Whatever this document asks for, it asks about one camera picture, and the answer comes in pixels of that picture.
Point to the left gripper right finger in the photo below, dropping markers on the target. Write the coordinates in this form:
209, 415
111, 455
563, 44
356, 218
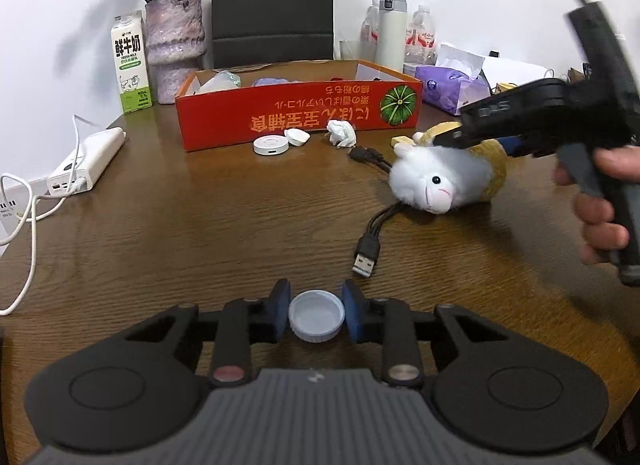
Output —
390, 323

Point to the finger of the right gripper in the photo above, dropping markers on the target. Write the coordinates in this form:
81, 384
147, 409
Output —
447, 137
513, 146

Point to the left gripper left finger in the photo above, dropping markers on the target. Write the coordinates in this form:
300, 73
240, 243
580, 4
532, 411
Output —
241, 324

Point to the alpaca plush toy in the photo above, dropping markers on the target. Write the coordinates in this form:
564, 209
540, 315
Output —
437, 180

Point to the white bottle cap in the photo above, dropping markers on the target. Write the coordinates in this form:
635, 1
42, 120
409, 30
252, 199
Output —
316, 316

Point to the white paper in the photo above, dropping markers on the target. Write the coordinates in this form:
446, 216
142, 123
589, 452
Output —
342, 134

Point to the small white oval case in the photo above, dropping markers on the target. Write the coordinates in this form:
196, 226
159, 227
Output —
296, 137

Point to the round white disc device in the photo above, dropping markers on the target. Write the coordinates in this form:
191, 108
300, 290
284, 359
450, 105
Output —
270, 145

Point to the purple linen bag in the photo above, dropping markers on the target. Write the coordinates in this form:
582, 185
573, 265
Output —
272, 81

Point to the iridescent fabric flower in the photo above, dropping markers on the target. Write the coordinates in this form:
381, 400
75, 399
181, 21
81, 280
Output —
221, 81

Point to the person right hand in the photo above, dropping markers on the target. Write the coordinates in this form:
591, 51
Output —
599, 232

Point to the purple tissue pack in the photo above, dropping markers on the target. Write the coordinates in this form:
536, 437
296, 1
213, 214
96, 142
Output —
456, 79

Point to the white appliance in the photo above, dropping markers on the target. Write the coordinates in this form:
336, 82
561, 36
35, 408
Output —
504, 71

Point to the water bottle right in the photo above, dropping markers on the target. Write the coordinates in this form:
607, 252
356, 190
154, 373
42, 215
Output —
421, 38

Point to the water bottle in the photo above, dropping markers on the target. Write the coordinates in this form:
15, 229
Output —
421, 38
369, 31

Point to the white thermos bottle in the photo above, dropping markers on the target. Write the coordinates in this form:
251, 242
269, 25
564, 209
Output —
392, 23

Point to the clear glass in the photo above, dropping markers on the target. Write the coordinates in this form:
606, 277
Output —
353, 50

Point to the water bottle left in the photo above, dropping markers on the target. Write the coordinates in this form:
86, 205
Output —
369, 31

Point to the red cardboard box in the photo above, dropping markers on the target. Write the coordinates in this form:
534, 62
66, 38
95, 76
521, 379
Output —
371, 98

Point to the white power bank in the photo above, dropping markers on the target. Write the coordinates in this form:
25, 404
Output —
80, 172

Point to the black paper bag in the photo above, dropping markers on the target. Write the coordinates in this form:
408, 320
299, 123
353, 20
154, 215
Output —
249, 32

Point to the milk carton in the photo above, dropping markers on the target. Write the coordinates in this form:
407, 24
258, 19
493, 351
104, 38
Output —
127, 41

